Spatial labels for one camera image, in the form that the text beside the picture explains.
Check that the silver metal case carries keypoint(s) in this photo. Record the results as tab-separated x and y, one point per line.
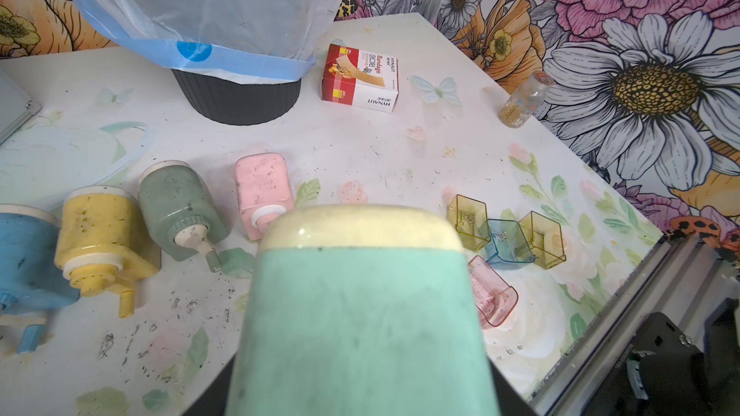
16	107

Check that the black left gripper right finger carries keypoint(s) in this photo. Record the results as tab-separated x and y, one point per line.
510	403

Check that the blue transparent shavings tray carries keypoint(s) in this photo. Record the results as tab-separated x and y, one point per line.
508	248

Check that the yellow pencil sharpener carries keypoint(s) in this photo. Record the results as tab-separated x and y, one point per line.
104	245

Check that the dark green pencil sharpener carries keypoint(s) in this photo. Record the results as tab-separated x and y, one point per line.
180	214

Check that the floral table mat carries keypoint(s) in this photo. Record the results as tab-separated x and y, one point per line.
109	114

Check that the black bin with plastic liner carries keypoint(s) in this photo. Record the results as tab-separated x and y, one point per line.
238	62

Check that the yellow transparent shavings tray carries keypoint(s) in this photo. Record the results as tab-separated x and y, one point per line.
470	219

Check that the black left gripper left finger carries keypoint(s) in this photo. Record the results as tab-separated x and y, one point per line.
213	402

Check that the mint green pencil sharpener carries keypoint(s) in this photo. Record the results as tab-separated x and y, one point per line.
361	310

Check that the red white cardboard box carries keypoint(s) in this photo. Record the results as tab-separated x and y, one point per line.
360	78

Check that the blue pencil sharpener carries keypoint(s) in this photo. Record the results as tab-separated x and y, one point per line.
30	281

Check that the pink transparent shavings tray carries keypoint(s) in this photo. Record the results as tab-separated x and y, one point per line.
495	298

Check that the pink pencil sharpener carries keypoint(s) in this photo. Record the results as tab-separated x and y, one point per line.
263	191

